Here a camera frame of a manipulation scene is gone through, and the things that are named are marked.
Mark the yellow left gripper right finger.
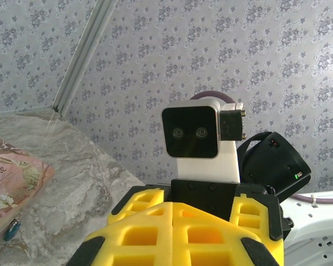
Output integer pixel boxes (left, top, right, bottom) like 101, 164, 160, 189
171, 203, 278, 266

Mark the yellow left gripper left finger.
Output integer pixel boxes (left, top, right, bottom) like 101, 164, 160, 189
69, 203, 173, 266

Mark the pink illustrated book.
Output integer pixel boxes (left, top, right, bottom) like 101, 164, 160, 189
0, 131, 56, 239

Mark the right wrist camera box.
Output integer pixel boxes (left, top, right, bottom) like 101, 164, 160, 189
160, 99, 246, 184

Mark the aluminium corner post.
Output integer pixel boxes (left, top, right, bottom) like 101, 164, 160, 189
52, 0, 115, 117

